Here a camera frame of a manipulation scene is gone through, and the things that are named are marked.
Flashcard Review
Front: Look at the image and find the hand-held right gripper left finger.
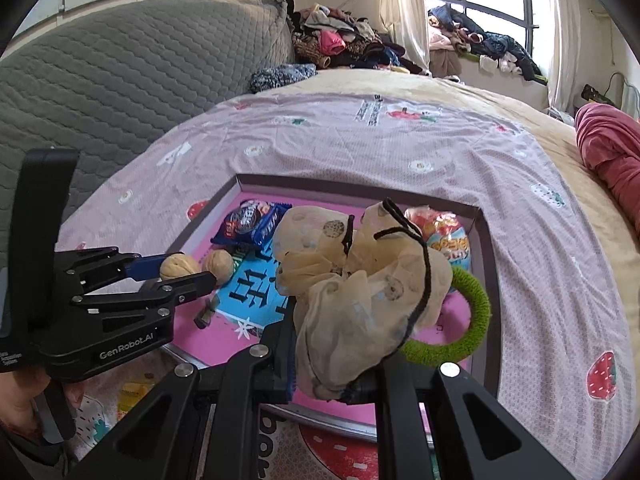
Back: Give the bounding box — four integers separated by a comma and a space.
65, 320, 299, 480

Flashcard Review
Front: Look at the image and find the pink cardboard box tray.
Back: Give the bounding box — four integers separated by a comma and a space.
162, 174, 501, 443

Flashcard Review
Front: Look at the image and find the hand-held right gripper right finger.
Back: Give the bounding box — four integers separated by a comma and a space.
375, 357, 576, 480

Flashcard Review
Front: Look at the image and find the green fuzzy ring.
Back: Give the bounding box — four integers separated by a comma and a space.
400, 266, 493, 367

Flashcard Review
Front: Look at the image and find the pile of clothes on windowsill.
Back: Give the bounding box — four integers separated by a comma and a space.
427, 4, 543, 82

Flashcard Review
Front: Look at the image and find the beige mesh scrunchie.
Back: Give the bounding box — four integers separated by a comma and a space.
272, 199, 455, 402

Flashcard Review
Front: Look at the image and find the grey quilted headboard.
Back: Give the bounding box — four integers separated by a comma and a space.
0, 0, 294, 241

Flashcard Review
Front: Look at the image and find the white curtain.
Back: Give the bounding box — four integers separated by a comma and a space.
377, 0, 431, 75
545, 0, 582, 113

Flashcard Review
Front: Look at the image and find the person's left hand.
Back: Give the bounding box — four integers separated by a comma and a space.
0, 365, 86, 461

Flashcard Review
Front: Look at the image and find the walnut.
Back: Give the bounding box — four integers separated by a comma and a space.
200, 249, 235, 281
159, 253, 200, 281

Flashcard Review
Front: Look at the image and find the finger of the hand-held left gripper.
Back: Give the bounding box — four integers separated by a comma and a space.
71, 270, 218, 314
54, 246, 167, 292

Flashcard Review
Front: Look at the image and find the pink picture book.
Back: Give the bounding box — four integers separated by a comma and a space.
175, 190, 476, 426

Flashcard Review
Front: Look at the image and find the dark blue knit cloth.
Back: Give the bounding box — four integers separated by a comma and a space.
250, 64, 317, 93

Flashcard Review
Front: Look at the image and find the pile of mixed clothes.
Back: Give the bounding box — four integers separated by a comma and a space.
280, 0, 426, 75

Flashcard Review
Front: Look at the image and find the egg-shaped toy capsule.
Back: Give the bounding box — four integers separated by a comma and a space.
404, 205, 473, 293

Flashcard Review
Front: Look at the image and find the beige bed sheet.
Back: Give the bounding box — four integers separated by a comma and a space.
310, 69, 640, 321

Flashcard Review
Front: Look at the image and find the pink quilt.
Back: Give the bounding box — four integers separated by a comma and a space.
575, 102, 640, 236

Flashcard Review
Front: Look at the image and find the blue cookie packet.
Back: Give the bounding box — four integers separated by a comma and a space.
210, 200, 292, 249

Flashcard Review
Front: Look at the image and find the yellow snack packet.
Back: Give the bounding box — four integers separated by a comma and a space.
117, 382, 156, 418

